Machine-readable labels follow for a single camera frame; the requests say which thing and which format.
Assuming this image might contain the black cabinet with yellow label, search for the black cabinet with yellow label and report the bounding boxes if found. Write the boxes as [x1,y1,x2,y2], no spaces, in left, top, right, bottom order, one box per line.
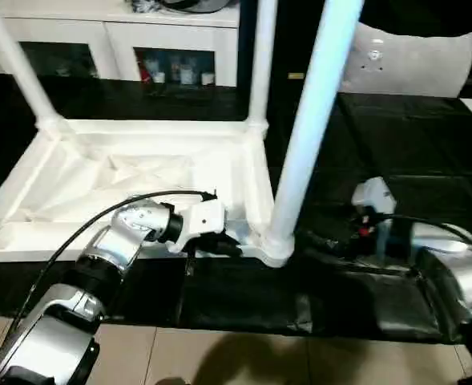
[274,0,358,95]

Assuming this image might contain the grey cushion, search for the grey cushion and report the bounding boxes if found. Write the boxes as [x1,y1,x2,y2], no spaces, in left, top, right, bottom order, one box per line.
[340,22,472,99]

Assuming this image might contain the white glass-door cabinet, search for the white glass-door cabinet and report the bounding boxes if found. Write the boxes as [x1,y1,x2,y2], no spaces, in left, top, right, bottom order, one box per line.
[0,0,241,87]

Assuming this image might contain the black table mat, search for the black table mat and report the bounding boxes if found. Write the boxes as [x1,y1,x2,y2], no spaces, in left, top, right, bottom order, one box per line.
[0,74,472,346]

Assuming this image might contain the white plastic table top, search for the white plastic table top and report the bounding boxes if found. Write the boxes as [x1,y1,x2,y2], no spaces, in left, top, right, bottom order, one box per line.
[0,119,295,270]

